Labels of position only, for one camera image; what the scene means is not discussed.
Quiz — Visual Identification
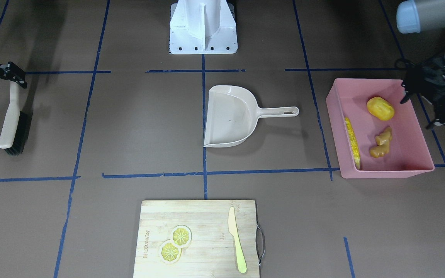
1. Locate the pink plastic bin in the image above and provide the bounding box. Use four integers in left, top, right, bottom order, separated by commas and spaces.
326, 78, 435, 178

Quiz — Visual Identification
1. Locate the yellow plastic knife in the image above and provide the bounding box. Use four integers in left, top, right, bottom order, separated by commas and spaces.
228, 206, 247, 273

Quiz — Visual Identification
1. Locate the lemon slice near edge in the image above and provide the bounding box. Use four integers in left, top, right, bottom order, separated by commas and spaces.
159, 241, 182, 264

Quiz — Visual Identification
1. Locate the beige plastic dustpan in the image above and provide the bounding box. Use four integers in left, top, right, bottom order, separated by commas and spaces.
204, 86, 299, 148

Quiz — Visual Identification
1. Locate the yellow toy corn cob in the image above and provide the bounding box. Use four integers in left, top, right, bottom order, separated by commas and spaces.
344, 117, 361, 170

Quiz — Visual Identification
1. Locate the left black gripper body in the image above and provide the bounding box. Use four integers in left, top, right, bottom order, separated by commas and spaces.
399, 56, 445, 112

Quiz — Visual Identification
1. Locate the brown toy ginger root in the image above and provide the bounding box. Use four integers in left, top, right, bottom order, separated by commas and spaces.
369, 127, 392, 158

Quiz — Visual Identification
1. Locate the beige hand brush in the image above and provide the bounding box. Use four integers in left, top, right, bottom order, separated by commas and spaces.
0, 83, 28, 156

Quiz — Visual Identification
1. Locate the lemon slice inner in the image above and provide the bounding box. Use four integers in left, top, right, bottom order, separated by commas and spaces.
171, 225, 192, 248

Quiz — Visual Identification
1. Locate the bamboo cutting board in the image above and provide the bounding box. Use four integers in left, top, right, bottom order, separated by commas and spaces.
133, 200, 260, 278

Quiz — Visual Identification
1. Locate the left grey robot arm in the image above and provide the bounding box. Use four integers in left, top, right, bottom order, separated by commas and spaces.
397, 0, 445, 129

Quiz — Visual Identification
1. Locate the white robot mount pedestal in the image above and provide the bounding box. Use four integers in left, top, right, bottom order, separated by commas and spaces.
168, 0, 238, 55

